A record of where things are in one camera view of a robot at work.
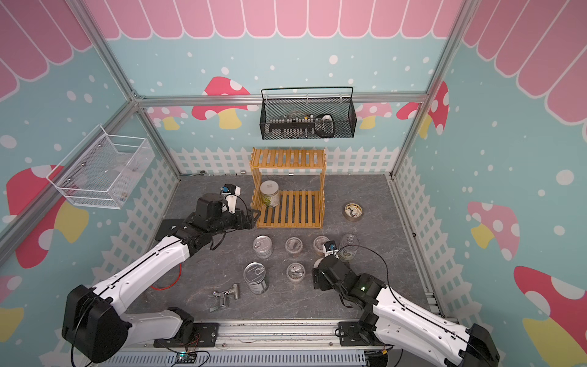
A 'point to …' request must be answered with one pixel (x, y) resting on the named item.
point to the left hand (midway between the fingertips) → (250, 214)
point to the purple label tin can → (263, 246)
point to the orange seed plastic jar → (319, 242)
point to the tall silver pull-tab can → (254, 275)
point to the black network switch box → (167, 226)
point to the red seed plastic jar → (293, 246)
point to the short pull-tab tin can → (348, 247)
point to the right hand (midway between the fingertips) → (322, 269)
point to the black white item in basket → (324, 126)
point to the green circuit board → (186, 357)
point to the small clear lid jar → (295, 271)
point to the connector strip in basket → (277, 126)
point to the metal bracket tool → (233, 289)
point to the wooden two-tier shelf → (296, 209)
